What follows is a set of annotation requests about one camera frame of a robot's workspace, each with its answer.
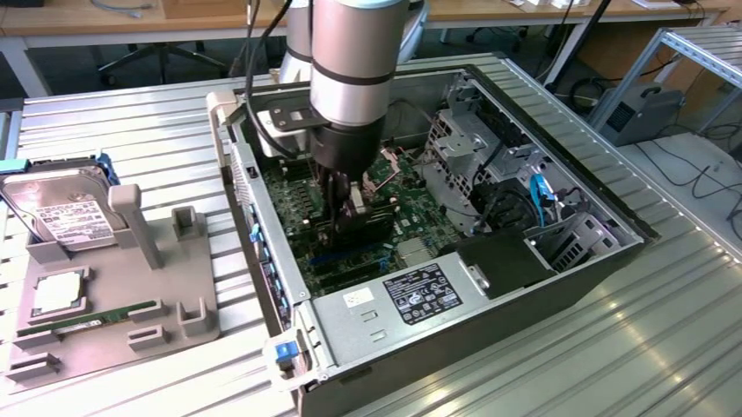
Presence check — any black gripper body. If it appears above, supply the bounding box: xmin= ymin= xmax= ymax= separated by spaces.
xmin=310 ymin=116 xmax=389 ymax=175

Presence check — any graphics card with black fan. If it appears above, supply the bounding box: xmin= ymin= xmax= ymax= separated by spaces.
xmin=288 ymin=207 xmax=395 ymax=264

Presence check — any open metal socket cover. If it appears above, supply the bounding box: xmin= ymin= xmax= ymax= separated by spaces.
xmin=369 ymin=148 xmax=402 ymax=189

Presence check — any black RAM slot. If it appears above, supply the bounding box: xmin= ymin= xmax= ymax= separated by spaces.
xmin=280 ymin=158 xmax=319 ymax=182

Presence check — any green motherboard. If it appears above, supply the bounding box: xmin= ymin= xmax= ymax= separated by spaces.
xmin=258 ymin=142 xmax=465 ymax=296

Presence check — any blue expansion slot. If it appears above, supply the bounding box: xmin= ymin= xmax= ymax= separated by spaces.
xmin=308 ymin=255 xmax=389 ymax=267

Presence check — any silver chipset heatsink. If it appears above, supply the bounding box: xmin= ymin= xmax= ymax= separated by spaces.
xmin=397 ymin=241 xmax=434 ymax=266

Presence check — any long black expansion slot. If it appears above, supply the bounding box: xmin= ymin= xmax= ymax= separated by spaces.
xmin=320 ymin=267 xmax=389 ymax=291

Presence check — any perforated silver drive cage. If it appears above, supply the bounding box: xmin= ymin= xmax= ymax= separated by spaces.
xmin=426 ymin=108 xmax=534 ymax=236

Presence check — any silver power supply with label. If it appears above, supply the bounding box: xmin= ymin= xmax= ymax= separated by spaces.
xmin=300 ymin=253 xmax=498 ymax=370

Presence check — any black plastic shroud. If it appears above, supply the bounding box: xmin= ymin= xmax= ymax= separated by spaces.
xmin=454 ymin=228 xmax=559 ymax=301

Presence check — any black office chair base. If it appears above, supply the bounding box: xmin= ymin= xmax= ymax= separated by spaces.
xmin=463 ymin=25 xmax=530 ymax=44
xmin=95 ymin=41 xmax=228 ymax=86

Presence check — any open black PC case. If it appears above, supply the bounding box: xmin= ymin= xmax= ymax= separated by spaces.
xmin=207 ymin=63 xmax=662 ymax=417

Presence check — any silver disk bay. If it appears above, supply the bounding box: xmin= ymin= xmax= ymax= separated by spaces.
xmin=525 ymin=211 xmax=621 ymax=274

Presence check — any blue disk carrier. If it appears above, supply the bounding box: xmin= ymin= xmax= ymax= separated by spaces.
xmin=0 ymin=149 xmax=120 ymax=188

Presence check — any grey parts rack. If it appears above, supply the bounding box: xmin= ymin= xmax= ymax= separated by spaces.
xmin=3 ymin=183 xmax=222 ymax=395

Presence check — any wooden desk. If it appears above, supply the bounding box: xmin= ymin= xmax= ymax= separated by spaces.
xmin=0 ymin=0 xmax=291 ymax=99
xmin=426 ymin=0 xmax=729 ymax=86

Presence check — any silver hard disk with label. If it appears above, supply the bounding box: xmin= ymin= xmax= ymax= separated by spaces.
xmin=0 ymin=167 xmax=128 ymax=253

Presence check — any green RAM stick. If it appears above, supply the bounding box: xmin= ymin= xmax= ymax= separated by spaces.
xmin=15 ymin=299 xmax=162 ymax=338

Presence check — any silver CPU chip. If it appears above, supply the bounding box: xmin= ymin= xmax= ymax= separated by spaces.
xmin=31 ymin=273 xmax=86 ymax=316

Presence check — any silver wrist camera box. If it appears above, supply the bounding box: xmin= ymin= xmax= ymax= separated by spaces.
xmin=256 ymin=106 xmax=323 ymax=158

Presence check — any thin black arched wire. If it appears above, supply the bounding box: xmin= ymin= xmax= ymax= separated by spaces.
xmin=389 ymin=100 xmax=434 ymax=131

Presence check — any black camera cable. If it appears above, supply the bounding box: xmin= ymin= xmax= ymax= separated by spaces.
xmin=243 ymin=0 xmax=314 ymax=157

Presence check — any black power wire bundle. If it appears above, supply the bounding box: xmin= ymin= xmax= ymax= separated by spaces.
xmin=470 ymin=180 xmax=543 ymax=234

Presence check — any blue flat wire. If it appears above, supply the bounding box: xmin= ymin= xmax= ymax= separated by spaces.
xmin=529 ymin=173 xmax=558 ymax=228

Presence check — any black hanging cable with plug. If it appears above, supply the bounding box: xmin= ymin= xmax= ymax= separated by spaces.
xmin=230 ymin=0 xmax=258 ymax=78

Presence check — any black coiled cable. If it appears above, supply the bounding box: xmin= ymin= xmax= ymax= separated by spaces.
xmin=567 ymin=76 xmax=607 ymax=109

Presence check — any light blue network cable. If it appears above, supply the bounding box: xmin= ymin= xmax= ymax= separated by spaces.
xmin=91 ymin=0 xmax=155 ymax=19

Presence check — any grey control box with handle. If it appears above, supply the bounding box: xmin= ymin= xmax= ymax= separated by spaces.
xmin=597 ymin=84 xmax=689 ymax=147

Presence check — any black floor cable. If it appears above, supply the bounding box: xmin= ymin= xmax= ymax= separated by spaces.
xmin=634 ymin=138 xmax=742 ymax=209

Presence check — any aluminium profile frame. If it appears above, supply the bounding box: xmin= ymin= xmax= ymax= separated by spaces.
xmin=590 ymin=25 xmax=742 ymax=136

